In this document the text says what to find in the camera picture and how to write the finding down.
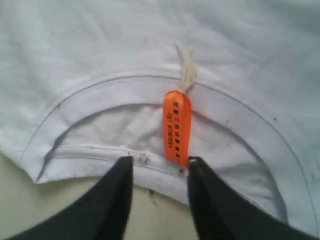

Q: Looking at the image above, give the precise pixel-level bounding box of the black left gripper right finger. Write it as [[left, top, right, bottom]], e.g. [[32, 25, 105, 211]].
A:
[[187, 156, 314, 240]]

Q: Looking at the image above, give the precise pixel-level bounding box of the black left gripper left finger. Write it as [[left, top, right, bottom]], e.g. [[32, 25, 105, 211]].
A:
[[11, 156, 133, 240]]

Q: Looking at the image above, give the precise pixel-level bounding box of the orange size tag with string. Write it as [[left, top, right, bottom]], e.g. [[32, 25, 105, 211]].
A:
[[162, 45, 198, 167]]

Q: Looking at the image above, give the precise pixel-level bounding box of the white t-shirt with red lettering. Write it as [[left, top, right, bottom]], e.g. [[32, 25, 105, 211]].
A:
[[0, 0, 320, 236]]

